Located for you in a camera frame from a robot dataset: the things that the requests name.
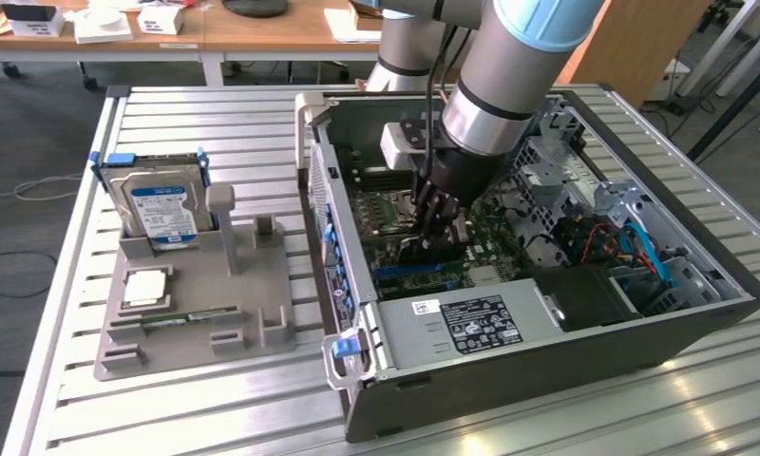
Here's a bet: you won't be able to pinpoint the white floor unit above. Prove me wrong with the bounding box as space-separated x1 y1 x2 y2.
646 59 694 104

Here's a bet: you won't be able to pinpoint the green RAM stick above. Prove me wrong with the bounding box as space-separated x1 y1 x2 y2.
139 309 230 329

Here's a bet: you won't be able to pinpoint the grey plastic parts rack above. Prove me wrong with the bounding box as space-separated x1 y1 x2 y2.
92 183 299 383

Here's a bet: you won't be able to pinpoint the wooden desk white frame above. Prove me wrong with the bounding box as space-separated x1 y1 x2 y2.
0 0 382 89

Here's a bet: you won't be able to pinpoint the silver CPU chip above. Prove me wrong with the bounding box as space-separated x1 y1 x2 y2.
123 274 170 305

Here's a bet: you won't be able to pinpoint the black slanted pole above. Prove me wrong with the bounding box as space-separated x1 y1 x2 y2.
685 45 760 162

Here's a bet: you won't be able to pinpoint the white paper stack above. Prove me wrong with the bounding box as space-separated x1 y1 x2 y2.
325 7 382 45

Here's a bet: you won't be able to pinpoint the blue expansion slot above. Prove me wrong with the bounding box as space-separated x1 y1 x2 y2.
373 260 445 280

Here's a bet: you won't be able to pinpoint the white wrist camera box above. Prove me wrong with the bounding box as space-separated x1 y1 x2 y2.
379 118 446 171

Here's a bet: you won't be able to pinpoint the black NVIDIA graphics card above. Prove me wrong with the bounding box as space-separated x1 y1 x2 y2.
395 235 469 270

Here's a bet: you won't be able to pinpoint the CPU in motherboard socket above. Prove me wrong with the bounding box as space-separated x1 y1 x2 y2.
385 189 419 224

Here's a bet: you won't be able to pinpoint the small white box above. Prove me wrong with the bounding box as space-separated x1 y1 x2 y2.
138 0 188 36

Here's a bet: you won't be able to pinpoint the black silver PC case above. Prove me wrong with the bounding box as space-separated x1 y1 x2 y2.
294 88 760 444

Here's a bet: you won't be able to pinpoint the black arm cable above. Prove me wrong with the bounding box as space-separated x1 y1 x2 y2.
421 23 462 184

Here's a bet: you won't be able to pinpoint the orange power wire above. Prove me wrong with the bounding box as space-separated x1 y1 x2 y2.
581 222 634 265

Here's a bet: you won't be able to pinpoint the green motherboard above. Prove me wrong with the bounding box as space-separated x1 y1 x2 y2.
345 156 541 300

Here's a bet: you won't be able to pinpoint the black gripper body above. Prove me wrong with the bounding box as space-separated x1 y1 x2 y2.
413 146 509 204

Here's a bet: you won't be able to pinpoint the hard disk with blue carrier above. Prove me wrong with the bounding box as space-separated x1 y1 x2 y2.
88 147 220 251

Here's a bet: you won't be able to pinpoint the black round stand base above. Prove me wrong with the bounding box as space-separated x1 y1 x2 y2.
220 0 291 19

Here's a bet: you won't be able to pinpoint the wooden cabinet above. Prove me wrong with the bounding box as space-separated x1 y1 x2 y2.
557 0 716 108

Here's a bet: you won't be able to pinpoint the white box with black device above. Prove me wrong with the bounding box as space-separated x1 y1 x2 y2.
3 2 66 37

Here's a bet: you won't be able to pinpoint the white boxes on desk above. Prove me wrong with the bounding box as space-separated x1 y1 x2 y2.
72 0 135 45

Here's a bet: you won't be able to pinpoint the white floor cable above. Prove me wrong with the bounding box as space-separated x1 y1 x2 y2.
0 171 86 200

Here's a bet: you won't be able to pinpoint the grey power supply unit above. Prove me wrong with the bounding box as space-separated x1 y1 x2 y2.
374 279 566 371

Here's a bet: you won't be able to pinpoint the blue SATA wire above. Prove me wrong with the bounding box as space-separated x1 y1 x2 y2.
623 220 678 289

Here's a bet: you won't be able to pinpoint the silver metal drive cage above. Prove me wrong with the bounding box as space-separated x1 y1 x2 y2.
513 108 741 317

